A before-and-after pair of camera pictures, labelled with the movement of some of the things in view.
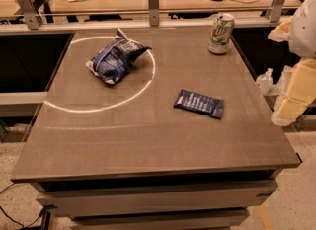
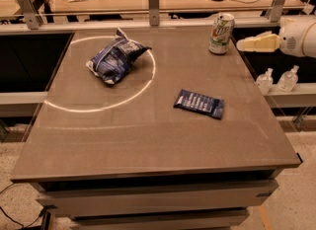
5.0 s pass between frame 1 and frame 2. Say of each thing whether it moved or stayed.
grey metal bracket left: stayed
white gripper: moved
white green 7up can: stayed
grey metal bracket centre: stayed
